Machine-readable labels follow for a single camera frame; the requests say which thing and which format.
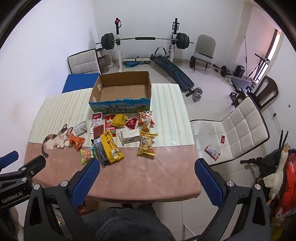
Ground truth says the clear water jug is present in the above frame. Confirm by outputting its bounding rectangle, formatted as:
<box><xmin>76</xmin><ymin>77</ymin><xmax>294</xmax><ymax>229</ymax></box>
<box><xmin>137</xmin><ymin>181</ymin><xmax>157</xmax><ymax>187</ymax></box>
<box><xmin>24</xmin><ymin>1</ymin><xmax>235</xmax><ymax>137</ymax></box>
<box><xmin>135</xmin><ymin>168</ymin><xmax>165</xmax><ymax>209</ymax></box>
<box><xmin>100</xmin><ymin>54</ymin><xmax>111</xmax><ymax>74</ymax></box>

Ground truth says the red flat snack packet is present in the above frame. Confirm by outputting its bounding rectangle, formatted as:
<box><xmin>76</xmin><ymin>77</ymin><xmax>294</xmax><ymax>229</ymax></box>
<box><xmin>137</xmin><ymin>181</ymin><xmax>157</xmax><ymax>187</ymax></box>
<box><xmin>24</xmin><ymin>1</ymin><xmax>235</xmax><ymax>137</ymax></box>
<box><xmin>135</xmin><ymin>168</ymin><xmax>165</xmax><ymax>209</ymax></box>
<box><xmin>105</xmin><ymin>116</ymin><xmax>116</xmax><ymax>135</ymax></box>

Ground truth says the red white clear snack packet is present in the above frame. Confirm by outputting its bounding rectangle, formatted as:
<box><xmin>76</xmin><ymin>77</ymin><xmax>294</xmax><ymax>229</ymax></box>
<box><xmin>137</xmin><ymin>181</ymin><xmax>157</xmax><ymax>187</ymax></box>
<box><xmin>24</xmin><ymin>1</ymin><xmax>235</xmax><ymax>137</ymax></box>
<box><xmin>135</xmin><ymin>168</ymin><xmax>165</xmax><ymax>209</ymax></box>
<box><xmin>90</xmin><ymin>112</ymin><xmax>103</xmax><ymax>134</ymax></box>

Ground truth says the small yellow snack packet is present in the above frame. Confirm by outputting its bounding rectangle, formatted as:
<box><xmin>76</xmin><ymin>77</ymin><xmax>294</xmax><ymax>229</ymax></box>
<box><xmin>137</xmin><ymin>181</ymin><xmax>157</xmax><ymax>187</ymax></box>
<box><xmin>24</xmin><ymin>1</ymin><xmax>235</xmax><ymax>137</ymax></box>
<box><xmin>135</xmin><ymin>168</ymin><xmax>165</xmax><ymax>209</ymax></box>
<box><xmin>110</xmin><ymin>114</ymin><xmax>129</xmax><ymax>127</ymax></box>

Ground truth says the dark wooden chair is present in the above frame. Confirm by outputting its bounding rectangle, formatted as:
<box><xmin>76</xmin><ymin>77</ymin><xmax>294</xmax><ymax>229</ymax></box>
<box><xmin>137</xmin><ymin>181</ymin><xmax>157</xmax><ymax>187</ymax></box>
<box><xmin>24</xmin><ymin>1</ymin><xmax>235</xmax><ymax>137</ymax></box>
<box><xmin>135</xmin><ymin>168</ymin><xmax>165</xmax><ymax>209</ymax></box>
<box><xmin>246</xmin><ymin>75</ymin><xmax>279</xmax><ymax>110</ymax></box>

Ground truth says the white barbell rack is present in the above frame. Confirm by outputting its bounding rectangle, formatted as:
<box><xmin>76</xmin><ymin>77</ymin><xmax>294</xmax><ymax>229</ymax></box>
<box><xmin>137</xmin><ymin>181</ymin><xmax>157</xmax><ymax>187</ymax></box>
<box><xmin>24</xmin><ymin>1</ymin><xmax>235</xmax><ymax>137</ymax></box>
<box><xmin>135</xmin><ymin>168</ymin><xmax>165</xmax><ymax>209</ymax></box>
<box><xmin>113</xmin><ymin>17</ymin><xmax>181</xmax><ymax>72</ymax></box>

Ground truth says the cardboard box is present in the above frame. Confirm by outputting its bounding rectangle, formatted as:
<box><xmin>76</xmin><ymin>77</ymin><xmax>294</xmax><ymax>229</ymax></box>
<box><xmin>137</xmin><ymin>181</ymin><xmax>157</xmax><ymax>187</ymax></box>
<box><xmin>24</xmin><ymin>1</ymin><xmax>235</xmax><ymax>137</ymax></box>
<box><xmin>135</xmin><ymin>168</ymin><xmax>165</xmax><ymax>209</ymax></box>
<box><xmin>88</xmin><ymin>71</ymin><xmax>153</xmax><ymax>114</ymax></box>

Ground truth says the blue exercise gear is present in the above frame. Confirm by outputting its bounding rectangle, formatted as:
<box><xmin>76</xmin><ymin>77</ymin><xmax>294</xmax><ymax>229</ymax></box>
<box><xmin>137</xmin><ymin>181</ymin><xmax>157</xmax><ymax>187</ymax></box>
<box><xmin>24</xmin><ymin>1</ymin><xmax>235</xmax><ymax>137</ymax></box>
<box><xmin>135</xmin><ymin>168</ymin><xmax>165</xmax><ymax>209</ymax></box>
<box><xmin>122</xmin><ymin>59</ymin><xmax>151</xmax><ymax>68</ymax></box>

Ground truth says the yellow cartoon snack bag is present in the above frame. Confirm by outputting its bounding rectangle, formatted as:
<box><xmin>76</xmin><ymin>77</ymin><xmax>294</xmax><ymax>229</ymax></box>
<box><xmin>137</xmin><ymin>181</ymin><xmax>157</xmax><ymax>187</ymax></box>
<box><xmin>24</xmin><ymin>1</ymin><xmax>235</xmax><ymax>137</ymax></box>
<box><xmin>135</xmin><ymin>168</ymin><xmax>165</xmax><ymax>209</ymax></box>
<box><xmin>137</xmin><ymin>131</ymin><xmax>159</xmax><ymax>156</ymax></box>

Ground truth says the grey chair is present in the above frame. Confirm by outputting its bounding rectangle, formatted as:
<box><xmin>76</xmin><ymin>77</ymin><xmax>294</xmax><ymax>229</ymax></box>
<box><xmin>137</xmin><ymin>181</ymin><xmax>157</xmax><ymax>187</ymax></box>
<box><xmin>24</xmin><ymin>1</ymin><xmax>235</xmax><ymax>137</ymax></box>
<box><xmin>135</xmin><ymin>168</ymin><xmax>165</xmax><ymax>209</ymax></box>
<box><xmin>192</xmin><ymin>35</ymin><xmax>216</xmax><ymax>72</ymax></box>

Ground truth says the black metal frame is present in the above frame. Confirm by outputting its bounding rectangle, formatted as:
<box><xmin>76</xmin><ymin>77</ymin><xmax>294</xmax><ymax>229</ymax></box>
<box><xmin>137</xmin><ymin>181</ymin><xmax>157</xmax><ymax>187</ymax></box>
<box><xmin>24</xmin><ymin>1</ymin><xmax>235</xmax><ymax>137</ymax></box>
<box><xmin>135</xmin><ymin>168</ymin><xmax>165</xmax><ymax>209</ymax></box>
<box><xmin>240</xmin><ymin>130</ymin><xmax>290</xmax><ymax>180</ymax></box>

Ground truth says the person's left forearm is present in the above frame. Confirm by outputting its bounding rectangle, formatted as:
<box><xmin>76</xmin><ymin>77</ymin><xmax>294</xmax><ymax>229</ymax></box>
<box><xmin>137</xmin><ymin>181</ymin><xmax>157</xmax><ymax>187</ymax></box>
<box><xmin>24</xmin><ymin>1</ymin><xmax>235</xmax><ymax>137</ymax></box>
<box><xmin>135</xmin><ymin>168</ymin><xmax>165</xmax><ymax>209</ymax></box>
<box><xmin>10</xmin><ymin>206</ymin><xmax>25</xmax><ymax>234</ymax></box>

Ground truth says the cat-shaped mat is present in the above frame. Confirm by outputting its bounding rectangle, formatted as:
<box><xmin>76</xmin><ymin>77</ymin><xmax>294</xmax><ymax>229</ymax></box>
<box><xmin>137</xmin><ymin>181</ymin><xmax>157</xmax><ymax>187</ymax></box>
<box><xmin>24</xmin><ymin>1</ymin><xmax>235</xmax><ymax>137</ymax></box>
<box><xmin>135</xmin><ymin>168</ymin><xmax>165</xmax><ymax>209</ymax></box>
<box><xmin>42</xmin><ymin>124</ymin><xmax>73</xmax><ymax>158</ymax></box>

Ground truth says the white padded chair back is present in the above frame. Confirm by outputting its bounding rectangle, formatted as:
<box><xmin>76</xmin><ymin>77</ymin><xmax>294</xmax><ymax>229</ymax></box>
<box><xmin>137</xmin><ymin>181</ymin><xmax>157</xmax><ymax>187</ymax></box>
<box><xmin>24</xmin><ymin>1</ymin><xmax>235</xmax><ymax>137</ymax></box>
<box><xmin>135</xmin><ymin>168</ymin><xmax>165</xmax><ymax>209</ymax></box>
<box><xmin>68</xmin><ymin>49</ymin><xmax>101</xmax><ymax>75</ymax></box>

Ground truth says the red triangular snack packet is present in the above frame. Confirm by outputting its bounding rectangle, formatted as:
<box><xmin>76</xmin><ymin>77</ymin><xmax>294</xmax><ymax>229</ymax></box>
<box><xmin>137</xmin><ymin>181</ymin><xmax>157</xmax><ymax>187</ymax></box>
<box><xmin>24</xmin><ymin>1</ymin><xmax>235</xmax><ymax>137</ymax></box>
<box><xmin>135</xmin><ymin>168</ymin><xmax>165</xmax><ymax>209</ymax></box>
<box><xmin>125</xmin><ymin>117</ymin><xmax>139</xmax><ymax>130</ymax></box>

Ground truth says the black speaker box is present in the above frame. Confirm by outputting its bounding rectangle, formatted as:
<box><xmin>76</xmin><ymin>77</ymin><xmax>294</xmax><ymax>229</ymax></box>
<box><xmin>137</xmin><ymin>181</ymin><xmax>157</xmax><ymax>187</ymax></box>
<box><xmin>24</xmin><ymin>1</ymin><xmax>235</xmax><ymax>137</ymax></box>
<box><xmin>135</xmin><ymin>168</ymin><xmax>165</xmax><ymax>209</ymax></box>
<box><xmin>233</xmin><ymin>65</ymin><xmax>245</xmax><ymax>78</ymax></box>

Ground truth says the blue foam mat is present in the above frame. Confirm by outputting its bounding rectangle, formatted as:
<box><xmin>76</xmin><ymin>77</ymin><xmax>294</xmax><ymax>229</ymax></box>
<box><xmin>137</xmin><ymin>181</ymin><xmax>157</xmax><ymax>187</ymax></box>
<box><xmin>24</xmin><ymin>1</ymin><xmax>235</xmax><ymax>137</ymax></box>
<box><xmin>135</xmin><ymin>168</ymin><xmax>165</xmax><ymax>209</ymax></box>
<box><xmin>62</xmin><ymin>74</ymin><xmax>100</xmax><ymax>93</ymax></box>

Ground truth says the small barbell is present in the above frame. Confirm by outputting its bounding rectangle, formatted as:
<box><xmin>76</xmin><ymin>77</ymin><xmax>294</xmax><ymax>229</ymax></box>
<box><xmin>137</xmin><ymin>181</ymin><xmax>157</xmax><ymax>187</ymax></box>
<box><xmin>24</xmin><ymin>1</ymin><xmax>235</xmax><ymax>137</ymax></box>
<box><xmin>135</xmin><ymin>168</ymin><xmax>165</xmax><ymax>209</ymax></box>
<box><xmin>190</xmin><ymin>56</ymin><xmax>232</xmax><ymax>78</ymax></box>

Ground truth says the black treadmill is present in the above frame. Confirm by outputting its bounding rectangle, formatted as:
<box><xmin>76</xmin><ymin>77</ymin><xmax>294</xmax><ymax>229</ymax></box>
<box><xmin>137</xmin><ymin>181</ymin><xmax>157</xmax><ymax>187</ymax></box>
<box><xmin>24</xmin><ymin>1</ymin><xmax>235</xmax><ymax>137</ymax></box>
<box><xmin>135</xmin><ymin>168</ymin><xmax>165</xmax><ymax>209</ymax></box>
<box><xmin>228</xmin><ymin>74</ymin><xmax>258</xmax><ymax>93</ymax></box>

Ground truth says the grey white snack packet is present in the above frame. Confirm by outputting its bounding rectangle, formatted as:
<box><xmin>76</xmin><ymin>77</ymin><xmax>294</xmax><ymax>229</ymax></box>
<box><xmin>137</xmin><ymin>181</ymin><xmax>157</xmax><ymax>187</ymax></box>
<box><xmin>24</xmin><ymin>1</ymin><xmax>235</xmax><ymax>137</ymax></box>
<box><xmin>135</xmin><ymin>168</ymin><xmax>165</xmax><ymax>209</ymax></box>
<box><xmin>74</xmin><ymin>120</ymin><xmax>88</xmax><ymax>136</ymax></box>

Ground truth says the white goose plush toy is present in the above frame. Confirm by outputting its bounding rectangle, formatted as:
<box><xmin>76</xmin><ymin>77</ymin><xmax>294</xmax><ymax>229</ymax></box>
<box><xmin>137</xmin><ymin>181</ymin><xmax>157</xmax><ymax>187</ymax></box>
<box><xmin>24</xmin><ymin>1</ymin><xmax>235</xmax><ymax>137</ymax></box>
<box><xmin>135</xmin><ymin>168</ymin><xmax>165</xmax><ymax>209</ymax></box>
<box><xmin>263</xmin><ymin>144</ymin><xmax>292</xmax><ymax>200</ymax></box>

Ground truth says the red bag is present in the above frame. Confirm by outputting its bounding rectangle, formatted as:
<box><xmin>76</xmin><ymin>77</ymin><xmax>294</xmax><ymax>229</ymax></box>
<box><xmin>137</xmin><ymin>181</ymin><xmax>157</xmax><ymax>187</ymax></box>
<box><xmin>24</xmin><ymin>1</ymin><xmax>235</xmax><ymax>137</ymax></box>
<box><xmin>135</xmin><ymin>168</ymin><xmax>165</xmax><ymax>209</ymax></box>
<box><xmin>275</xmin><ymin>149</ymin><xmax>296</xmax><ymax>219</ymax></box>

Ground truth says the striped table mat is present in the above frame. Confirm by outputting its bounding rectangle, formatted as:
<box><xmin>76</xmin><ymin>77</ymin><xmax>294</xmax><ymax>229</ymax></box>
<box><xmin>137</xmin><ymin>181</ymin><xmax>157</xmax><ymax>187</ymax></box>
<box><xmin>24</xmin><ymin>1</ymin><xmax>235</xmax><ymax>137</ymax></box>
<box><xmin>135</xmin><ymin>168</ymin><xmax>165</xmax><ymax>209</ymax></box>
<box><xmin>29</xmin><ymin>83</ymin><xmax>195</xmax><ymax>149</ymax></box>

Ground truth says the black blue sit-up bench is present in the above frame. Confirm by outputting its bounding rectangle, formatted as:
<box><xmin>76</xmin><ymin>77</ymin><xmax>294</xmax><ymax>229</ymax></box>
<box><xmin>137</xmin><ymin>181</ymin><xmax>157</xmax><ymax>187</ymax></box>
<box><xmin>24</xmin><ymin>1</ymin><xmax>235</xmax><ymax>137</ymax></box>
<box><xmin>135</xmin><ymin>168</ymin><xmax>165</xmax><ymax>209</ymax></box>
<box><xmin>150</xmin><ymin>46</ymin><xmax>195</xmax><ymax>93</ymax></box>

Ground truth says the small dark stool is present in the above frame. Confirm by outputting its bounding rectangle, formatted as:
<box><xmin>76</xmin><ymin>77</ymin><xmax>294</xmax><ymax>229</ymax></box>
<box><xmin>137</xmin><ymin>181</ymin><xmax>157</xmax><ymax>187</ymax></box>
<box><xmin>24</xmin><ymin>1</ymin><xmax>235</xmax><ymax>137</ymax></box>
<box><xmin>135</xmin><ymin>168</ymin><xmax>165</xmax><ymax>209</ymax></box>
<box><xmin>230</xmin><ymin>91</ymin><xmax>247</xmax><ymax>107</ymax></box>

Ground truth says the large yellow black snack packet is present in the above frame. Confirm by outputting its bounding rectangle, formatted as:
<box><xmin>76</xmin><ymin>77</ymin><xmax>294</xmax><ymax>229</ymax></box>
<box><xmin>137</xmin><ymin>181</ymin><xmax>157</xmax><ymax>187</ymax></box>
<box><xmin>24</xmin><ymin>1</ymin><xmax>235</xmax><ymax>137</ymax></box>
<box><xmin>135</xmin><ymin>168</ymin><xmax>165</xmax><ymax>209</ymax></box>
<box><xmin>100</xmin><ymin>130</ymin><xmax>125</xmax><ymax>163</ymax></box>

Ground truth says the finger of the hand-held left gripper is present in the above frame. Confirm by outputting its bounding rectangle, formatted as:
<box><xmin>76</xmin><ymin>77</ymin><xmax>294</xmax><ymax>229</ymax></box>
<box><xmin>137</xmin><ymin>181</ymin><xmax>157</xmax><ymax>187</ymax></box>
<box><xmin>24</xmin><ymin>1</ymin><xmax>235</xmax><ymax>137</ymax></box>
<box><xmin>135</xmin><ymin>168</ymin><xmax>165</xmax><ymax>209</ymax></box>
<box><xmin>0</xmin><ymin>151</ymin><xmax>19</xmax><ymax>166</ymax></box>
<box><xmin>0</xmin><ymin>155</ymin><xmax>47</xmax><ymax>184</ymax></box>

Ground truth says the colourful candy packet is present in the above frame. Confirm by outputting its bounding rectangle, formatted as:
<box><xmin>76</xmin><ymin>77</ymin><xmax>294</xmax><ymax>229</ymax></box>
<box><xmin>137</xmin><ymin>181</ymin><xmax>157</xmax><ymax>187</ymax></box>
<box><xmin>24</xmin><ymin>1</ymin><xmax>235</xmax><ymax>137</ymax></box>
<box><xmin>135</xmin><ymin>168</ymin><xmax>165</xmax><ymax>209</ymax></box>
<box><xmin>80</xmin><ymin>148</ymin><xmax>96</xmax><ymax>165</ymax></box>

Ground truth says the chrome dumbbell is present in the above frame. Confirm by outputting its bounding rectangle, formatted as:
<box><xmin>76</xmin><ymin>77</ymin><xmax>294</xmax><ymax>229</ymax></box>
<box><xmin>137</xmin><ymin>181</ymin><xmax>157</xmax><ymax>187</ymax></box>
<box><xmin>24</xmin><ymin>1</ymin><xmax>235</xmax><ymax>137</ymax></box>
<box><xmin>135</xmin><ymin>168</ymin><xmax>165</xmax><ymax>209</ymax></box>
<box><xmin>186</xmin><ymin>87</ymin><xmax>204</xmax><ymax>101</ymax></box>

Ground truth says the person's dark fleece clothing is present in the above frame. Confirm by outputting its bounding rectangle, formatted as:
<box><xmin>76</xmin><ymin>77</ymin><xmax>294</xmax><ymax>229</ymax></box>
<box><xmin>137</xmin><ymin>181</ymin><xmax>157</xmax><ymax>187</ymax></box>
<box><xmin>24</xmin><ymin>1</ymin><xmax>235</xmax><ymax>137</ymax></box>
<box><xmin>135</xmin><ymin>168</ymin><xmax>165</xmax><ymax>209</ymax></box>
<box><xmin>81</xmin><ymin>205</ymin><xmax>176</xmax><ymax>241</ymax></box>

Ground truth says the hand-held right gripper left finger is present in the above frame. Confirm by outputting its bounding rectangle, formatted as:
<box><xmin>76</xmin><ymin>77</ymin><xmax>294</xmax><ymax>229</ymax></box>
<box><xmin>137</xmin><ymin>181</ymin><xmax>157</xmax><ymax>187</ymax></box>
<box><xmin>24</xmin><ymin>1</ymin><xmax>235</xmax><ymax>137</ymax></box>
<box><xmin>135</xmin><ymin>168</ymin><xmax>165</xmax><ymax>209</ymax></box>
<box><xmin>23</xmin><ymin>158</ymin><xmax>101</xmax><ymax>241</ymax></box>

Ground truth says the orange panda snack packet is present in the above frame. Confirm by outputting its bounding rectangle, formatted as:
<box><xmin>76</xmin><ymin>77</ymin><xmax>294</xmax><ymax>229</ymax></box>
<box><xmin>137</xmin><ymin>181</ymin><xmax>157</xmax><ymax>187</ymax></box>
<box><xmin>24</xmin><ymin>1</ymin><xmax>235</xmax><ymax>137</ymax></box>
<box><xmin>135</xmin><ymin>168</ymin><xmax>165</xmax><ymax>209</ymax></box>
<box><xmin>137</xmin><ymin>110</ymin><xmax>155</xmax><ymax>127</ymax></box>

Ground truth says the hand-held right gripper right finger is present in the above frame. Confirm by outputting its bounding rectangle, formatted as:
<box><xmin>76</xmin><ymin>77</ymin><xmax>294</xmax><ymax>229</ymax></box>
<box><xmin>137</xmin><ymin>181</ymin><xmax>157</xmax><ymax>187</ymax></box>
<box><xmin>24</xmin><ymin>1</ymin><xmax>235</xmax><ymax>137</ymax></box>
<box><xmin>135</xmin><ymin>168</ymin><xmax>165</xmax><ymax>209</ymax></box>
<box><xmin>194</xmin><ymin>158</ymin><xmax>272</xmax><ymax>241</ymax></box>

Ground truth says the white quilted swivel chair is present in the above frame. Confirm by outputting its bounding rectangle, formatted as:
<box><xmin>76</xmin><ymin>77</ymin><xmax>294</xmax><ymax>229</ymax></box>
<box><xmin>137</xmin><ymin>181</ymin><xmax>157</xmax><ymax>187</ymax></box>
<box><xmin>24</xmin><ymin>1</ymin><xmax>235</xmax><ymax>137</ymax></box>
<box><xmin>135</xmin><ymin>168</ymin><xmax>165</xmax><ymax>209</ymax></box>
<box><xmin>190</xmin><ymin>96</ymin><xmax>270</xmax><ymax>166</ymax></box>

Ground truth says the black exercise machine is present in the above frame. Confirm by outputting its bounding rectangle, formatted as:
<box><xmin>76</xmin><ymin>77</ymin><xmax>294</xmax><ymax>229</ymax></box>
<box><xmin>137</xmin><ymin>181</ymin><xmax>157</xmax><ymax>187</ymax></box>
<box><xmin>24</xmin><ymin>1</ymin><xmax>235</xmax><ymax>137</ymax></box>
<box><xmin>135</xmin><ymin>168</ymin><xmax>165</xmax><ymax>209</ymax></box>
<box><xmin>244</xmin><ymin>35</ymin><xmax>271</xmax><ymax>80</ymax></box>

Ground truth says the dark brown snack packet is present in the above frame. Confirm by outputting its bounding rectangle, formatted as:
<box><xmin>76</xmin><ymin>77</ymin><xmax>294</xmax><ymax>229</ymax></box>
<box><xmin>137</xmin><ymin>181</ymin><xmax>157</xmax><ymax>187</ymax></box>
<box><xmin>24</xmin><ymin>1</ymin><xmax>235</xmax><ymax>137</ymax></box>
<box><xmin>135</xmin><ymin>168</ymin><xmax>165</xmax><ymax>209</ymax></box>
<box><xmin>94</xmin><ymin>124</ymin><xmax>104</xmax><ymax>139</ymax></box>

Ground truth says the barbell with black plates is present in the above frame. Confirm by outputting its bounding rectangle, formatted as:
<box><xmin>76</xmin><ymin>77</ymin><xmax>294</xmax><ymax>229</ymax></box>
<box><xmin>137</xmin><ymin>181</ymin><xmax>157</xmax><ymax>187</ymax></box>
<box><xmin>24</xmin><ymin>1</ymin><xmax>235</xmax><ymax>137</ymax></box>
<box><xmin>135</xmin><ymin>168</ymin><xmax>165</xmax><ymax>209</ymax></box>
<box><xmin>96</xmin><ymin>32</ymin><xmax>195</xmax><ymax>50</ymax></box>

